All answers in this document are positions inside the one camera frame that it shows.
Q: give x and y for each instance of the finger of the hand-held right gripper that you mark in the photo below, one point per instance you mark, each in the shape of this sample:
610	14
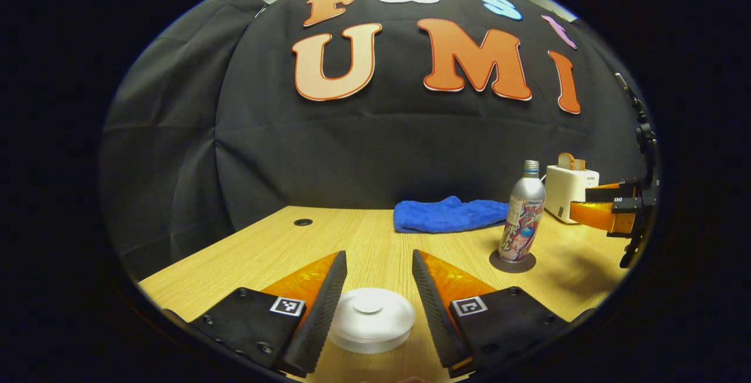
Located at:
610	193
595	214

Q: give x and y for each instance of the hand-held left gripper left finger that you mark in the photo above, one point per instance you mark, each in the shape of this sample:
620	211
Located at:
322	312

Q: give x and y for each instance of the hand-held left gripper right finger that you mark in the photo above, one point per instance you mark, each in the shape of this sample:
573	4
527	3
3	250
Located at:
431	307

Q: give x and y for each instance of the white teacup lid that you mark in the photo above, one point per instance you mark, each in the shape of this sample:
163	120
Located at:
372	315

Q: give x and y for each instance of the silver water bottle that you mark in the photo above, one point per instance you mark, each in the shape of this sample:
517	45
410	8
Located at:
522	219

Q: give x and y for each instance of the dark brown round coaster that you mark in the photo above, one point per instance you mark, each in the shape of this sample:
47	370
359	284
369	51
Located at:
513	267

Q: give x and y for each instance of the white toaster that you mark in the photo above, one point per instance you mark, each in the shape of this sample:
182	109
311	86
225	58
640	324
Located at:
566	192

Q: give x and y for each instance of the brown bread slice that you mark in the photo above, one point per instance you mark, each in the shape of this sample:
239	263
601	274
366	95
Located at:
570	162

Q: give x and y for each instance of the blue towel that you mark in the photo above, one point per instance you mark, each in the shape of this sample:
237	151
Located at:
446	216

